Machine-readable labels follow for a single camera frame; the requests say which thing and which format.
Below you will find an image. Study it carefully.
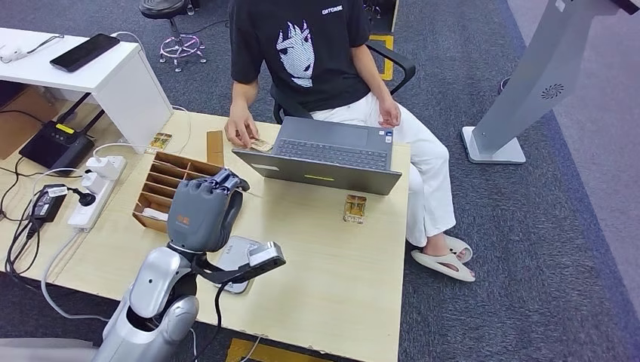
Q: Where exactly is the person's right hand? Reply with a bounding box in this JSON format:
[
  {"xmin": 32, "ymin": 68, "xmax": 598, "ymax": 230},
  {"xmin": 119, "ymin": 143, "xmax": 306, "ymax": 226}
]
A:
[{"xmin": 223, "ymin": 112, "xmax": 260, "ymax": 150}]

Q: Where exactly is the person's left hand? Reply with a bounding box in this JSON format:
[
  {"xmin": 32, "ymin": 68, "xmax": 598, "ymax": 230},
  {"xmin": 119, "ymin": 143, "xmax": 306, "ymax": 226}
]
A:
[{"xmin": 377, "ymin": 97, "xmax": 402, "ymax": 128}]

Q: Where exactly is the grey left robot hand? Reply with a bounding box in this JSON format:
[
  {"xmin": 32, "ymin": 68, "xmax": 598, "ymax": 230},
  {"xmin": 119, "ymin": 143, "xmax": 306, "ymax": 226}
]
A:
[{"xmin": 166, "ymin": 168, "xmax": 251, "ymax": 254}]

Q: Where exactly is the wooden card organiser box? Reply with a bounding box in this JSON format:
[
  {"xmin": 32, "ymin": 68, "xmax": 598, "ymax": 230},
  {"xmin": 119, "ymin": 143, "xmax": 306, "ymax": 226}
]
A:
[{"xmin": 131, "ymin": 151, "xmax": 227, "ymax": 235}]

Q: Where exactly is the person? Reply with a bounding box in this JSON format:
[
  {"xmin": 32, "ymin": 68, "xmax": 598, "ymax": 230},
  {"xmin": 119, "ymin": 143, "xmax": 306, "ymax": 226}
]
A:
[{"xmin": 223, "ymin": 0, "xmax": 477, "ymax": 284}]

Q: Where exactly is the black office chair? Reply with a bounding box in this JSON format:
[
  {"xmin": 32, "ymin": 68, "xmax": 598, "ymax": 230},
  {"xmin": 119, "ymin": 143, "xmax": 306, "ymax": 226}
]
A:
[{"xmin": 269, "ymin": 39, "xmax": 417, "ymax": 126}]

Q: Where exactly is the yellow floor tape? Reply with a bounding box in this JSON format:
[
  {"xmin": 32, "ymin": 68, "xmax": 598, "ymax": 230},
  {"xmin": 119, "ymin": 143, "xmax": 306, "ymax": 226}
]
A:
[
  {"xmin": 226, "ymin": 338, "xmax": 331, "ymax": 362},
  {"xmin": 368, "ymin": 33, "xmax": 396, "ymax": 82}
]

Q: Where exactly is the grey laptop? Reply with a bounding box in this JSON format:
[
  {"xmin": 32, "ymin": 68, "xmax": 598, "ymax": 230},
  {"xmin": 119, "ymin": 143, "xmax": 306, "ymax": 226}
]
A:
[{"xmin": 232, "ymin": 116, "xmax": 404, "ymax": 197}]

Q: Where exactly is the white power strip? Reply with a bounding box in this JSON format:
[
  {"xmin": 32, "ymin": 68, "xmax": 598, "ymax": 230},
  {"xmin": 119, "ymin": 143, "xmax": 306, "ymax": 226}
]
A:
[{"xmin": 67, "ymin": 155, "xmax": 128, "ymax": 233}]

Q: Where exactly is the black power plug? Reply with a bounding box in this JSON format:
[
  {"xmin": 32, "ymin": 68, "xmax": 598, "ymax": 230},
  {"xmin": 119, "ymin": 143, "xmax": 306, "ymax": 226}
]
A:
[{"xmin": 67, "ymin": 187, "xmax": 97, "ymax": 208}]

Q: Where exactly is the black stool chrome base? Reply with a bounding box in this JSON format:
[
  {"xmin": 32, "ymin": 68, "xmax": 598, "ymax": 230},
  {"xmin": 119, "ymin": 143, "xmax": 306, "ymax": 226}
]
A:
[{"xmin": 139, "ymin": 0, "xmax": 208, "ymax": 73}]

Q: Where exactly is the white desk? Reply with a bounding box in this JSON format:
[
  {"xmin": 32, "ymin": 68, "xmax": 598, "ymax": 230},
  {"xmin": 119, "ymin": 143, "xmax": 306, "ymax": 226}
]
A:
[{"xmin": 0, "ymin": 27, "xmax": 174, "ymax": 155}]

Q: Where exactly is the grey kiosk stand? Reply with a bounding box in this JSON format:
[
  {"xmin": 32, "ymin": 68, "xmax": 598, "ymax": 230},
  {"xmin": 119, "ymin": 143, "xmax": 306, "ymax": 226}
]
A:
[{"xmin": 460, "ymin": 0, "xmax": 640, "ymax": 166}]

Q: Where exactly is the beige slipper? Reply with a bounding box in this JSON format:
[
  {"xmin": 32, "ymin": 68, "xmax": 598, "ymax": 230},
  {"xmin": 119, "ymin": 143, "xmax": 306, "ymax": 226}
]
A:
[
  {"xmin": 411, "ymin": 250, "xmax": 477, "ymax": 284},
  {"xmin": 445, "ymin": 235, "xmax": 474, "ymax": 264}
]

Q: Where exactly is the black power adapter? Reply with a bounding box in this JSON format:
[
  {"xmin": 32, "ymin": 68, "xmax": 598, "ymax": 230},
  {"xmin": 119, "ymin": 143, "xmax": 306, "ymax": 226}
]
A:
[{"xmin": 29, "ymin": 183, "xmax": 69, "ymax": 223}]

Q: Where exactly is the black router with antennas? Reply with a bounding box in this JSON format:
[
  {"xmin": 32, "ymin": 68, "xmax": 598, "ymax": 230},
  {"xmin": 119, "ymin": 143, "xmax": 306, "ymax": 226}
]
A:
[{"xmin": 19, "ymin": 92, "xmax": 106, "ymax": 173}]

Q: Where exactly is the black smartphone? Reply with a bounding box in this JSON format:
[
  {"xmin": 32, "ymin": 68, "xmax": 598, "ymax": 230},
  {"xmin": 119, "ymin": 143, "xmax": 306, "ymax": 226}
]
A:
[{"xmin": 48, "ymin": 32, "xmax": 122, "ymax": 73}]

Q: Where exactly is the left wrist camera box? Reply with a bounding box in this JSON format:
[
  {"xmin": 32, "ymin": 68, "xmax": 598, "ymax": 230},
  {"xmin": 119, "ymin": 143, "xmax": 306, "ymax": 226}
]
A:
[{"xmin": 191, "ymin": 241, "xmax": 288, "ymax": 287}]

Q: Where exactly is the black camera cable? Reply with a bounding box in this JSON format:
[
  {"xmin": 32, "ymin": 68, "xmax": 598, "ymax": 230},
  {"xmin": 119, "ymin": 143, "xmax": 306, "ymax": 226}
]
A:
[{"xmin": 193, "ymin": 278, "xmax": 241, "ymax": 362}]

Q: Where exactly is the white charger cable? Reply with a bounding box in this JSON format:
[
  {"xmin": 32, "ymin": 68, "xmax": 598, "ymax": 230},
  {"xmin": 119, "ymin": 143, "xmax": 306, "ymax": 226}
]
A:
[{"xmin": 91, "ymin": 105, "xmax": 193, "ymax": 157}]

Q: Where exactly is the black power cable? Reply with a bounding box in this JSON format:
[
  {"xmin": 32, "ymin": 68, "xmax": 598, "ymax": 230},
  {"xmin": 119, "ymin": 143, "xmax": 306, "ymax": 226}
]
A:
[{"xmin": 0, "ymin": 109, "xmax": 48, "ymax": 277}]

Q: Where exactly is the white power cable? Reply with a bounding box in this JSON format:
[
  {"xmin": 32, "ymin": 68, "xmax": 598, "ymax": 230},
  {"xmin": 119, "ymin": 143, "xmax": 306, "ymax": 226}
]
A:
[{"xmin": 39, "ymin": 229, "xmax": 111, "ymax": 324}]

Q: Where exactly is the white corded device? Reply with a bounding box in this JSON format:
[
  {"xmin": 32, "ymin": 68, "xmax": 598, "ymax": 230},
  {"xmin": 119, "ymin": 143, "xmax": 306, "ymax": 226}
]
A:
[{"xmin": 0, "ymin": 33, "xmax": 65, "ymax": 64}]

